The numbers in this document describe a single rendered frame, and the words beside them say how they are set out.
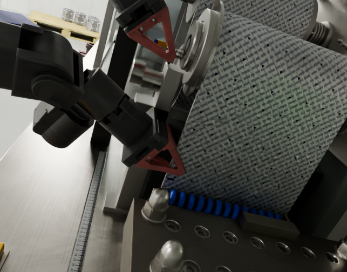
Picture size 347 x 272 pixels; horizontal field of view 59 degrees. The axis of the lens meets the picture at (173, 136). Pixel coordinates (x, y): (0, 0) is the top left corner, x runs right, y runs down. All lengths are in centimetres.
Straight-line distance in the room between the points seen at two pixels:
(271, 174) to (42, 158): 49
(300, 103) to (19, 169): 55
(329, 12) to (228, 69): 47
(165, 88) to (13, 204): 34
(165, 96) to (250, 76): 15
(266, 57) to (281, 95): 6
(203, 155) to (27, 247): 31
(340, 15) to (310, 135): 37
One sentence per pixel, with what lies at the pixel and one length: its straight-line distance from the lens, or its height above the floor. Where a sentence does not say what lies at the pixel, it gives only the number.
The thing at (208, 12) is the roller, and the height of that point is 130.
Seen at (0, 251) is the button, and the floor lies 92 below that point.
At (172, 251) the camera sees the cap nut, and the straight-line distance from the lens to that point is 35.
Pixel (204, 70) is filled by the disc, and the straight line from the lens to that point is 42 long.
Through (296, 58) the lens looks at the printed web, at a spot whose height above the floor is 129.
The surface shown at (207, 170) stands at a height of 108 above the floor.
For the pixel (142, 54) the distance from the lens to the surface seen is 148.
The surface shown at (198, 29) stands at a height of 128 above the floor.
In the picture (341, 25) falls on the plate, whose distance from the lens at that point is 80.
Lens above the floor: 131
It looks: 23 degrees down
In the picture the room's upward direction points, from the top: 20 degrees clockwise
